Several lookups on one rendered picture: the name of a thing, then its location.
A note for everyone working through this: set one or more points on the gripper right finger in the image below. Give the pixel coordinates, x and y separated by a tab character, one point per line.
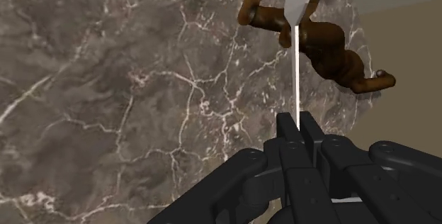
359	175

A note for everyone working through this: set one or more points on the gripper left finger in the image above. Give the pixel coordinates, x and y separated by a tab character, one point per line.
297	168

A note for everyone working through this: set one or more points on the thin white utensil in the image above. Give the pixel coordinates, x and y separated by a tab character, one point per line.
296	36

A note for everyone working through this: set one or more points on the brown wooden jointed figure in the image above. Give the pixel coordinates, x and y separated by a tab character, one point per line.
324	47

